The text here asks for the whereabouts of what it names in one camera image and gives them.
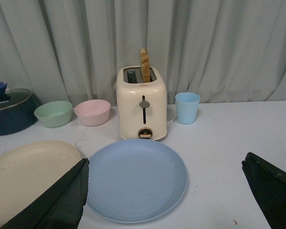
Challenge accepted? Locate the blue plate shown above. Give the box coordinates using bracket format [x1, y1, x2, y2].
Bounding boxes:
[87, 139, 188, 223]

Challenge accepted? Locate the green bowl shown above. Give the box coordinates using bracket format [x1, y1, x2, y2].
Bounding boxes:
[34, 101, 73, 128]

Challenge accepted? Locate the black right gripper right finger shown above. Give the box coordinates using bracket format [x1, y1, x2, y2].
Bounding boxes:
[242, 152, 286, 229]

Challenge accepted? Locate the cream toaster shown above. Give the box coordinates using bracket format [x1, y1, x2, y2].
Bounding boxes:
[116, 66, 167, 140]

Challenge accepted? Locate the grey curtain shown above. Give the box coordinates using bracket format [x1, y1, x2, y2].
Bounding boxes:
[0, 0, 286, 105]

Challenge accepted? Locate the glass pot lid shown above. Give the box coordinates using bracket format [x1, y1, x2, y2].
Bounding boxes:
[0, 82, 32, 111]

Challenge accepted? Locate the toast slice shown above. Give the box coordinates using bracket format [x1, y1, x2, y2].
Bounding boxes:
[140, 48, 150, 83]

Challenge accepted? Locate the dark blue saucepan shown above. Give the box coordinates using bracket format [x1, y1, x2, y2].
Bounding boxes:
[0, 93, 41, 136]

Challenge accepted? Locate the light blue cup right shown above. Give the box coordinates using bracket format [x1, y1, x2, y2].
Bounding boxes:
[175, 92, 200, 125]

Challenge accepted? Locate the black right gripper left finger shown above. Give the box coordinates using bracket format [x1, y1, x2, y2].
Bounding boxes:
[1, 158, 89, 229]

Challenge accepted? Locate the pink bowl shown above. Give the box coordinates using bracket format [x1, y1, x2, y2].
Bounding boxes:
[74, 99, 111, 126]

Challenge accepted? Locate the cream plate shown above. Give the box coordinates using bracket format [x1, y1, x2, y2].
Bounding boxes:
[0, 140, 81, 226]

